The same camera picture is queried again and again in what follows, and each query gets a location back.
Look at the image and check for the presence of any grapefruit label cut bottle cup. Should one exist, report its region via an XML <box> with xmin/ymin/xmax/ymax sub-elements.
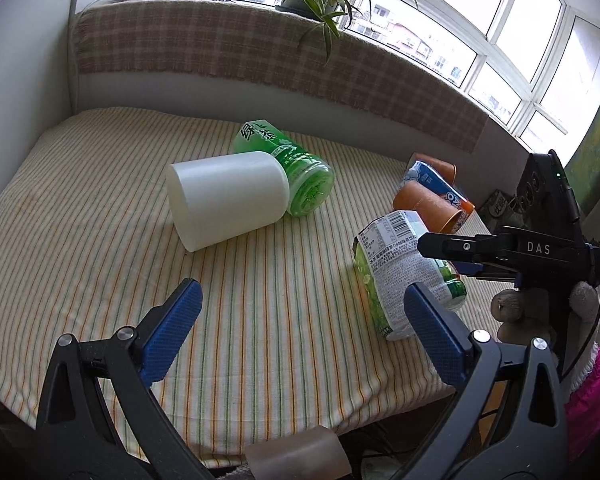
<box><xmin>352</xmin><ymin>210</ymin><xmax>467</xmax><ymax>341</ymax></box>

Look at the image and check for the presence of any front orange cup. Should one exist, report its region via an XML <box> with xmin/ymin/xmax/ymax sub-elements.
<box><xmin>392</xmin><ymin>180</ymin><xmax>463</xmax><ymax>234</ymax></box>

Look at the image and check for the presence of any orange cup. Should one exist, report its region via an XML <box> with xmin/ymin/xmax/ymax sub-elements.
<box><xmin>407</xmin><ymin>152</ymin><xmax>457</xmax><ymax>184</ymax></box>
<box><xmin>392</xmin><ymin>180</ymin><xmax>463</xmax><ymax>234</ymax></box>

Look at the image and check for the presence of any rear orange cup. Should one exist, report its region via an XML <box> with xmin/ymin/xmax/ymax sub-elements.
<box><xmin>407</xmin><ymin>152</ymin><xmax>457</xmax><ymax>184</ymax></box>

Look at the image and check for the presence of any white plastic cup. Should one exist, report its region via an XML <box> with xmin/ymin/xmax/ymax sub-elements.
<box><xmin>166</xmin><ymin>152</ymin><xmax>290</xmax><ymax>252</ymax></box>

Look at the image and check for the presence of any dark cardboard box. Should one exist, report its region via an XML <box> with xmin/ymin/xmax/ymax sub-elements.
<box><xmin>478</xmin><ymin>190</ymin><xmax>524</xmax><ymax>233</ymax></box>

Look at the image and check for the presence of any stuffed toy with pink dress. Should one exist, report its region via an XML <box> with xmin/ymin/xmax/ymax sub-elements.
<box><xmin>491</xmin><ymin>282</ymin><xmax>600</xmax><ymax>460</ymax></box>

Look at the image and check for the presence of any striped tablecloth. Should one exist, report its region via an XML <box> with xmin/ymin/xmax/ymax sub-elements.
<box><xmin>0</xmin><ymin>107</ymin><xmax>451</xmax><ymax>468</ymax></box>

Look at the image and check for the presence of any green tea bottle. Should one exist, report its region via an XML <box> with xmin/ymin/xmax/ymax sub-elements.
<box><xmin>233</xmin><ymin>119</ymin><xmax>335</xmax><ymax>217</ymax></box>

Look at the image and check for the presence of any brown plaid cloth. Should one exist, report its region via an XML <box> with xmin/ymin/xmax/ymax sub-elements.
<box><xmin>71</xmin><ymin>0</ymin><xmax>489</xmax><ymax>153</ymax></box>

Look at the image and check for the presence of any white window frame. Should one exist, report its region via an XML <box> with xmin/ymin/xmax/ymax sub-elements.
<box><xmin>78</xmin><ymin>0</ymin><xmax>600</xmax><ymax>162</ymax></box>

